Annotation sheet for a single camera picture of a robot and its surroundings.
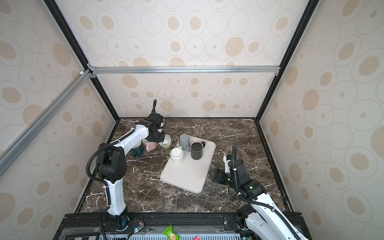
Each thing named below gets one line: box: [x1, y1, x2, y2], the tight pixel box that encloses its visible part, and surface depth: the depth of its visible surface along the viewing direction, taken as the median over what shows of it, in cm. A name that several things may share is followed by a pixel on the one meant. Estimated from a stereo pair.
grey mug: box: [179, 133, 191, 152], surface depth 98 cm
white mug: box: [170, 146, 184, 165], surface depth 93 cm
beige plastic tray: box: [160, 135, 216, 194], surface depth 94 cm
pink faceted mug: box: [143, 142, 158, 152], surface depth 94 cm
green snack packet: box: [162, 224, 181, 240], surface depth 70 cm
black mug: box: [190, 141, 206, 160], surface depth 96 cm
